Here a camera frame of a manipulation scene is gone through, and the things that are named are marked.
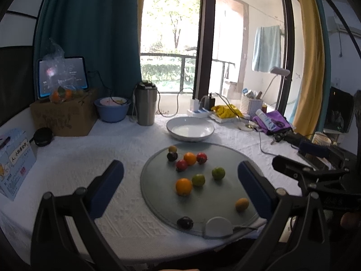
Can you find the white lotion tube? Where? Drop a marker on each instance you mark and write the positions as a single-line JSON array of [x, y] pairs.
[[268, 123]]

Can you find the white woven basket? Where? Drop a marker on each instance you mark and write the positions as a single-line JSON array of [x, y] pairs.
[[249, 106]]

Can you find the large orange front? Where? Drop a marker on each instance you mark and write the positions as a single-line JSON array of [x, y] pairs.
[[183, 187]]

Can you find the red fruit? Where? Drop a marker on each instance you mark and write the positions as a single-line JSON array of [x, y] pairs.
[[201, 158], [181, 165]]

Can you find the yellow curtain right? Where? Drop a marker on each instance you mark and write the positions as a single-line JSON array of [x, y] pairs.
[[310, 97]]

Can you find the balcony railing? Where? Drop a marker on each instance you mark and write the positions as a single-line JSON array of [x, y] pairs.
[[173, 73]]

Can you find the cardboard box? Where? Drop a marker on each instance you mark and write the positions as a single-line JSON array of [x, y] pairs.
[[71, 118]]

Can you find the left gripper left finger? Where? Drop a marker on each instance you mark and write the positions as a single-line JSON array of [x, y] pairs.
[[52, 245]]

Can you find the dark plum front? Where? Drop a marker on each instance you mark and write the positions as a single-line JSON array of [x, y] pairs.
[[185, 223]]

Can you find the dark plum back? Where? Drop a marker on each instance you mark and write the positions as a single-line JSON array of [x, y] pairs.
[[172, 156]]

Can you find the tablet screen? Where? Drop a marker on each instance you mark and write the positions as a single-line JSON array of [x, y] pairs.
[[68, 72]]

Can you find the white round disc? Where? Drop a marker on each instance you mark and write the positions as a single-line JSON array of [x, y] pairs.
[[218, 227]]

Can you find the light blue hanging towel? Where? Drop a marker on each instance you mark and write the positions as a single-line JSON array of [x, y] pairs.
[[267, 49]]

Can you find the dark plum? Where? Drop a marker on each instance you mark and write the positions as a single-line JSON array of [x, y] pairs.
[[172, 156], [185, 223]]

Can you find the purple cloth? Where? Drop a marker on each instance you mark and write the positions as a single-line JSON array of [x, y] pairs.
[[282, 125]]

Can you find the black round object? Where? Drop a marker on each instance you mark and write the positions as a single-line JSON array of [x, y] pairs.
[[43, 136]]

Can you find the green lime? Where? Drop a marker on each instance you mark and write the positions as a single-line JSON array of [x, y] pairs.
[[198, 180], [218, 173]]

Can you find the black charger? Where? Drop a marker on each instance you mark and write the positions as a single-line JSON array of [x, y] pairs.
[[209, 102]]

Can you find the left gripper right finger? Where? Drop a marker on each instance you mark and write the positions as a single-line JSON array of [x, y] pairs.
[[295, 234]]

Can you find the small yellow-green fruit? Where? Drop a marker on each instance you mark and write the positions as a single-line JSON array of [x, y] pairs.
[[172, 149]]

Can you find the stainless steel tumbler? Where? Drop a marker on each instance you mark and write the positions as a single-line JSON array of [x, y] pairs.
[[145, 102]]

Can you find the white charger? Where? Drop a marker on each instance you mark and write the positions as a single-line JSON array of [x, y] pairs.
[[194, 105]]

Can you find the round grey glass tray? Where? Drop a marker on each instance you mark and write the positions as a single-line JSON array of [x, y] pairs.
[[216, 198]]

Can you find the teal curtain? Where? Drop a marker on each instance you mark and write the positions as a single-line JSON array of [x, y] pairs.
[[104, 32]]

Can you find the white quilted tablecloth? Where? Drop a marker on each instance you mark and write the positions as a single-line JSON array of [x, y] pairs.
[[130, 229]]

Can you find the yellow apricot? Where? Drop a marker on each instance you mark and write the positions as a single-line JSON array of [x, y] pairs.
[[242, 204]]

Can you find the white ceramic plate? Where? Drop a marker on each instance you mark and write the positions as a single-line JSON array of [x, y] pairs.
[[190, 129]]

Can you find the white desk lamp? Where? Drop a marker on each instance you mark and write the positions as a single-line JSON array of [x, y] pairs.
[[278, 74]]

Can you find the white power strip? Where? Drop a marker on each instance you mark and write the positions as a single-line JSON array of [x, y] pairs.
[[200, 113]]

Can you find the blue tissue box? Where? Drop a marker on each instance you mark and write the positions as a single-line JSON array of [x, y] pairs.
[[16, 160]]

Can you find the plastic bag with oranges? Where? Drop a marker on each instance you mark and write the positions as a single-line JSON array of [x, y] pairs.
[[60, 95]]

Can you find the yellow duck bag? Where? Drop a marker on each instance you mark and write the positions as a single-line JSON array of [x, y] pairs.
[[226, 111]]

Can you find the orange fruit back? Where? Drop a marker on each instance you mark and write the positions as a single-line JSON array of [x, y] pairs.
[[190, 158]]

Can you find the blue bowl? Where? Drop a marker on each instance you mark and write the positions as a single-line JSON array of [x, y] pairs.
[[112, 109]]

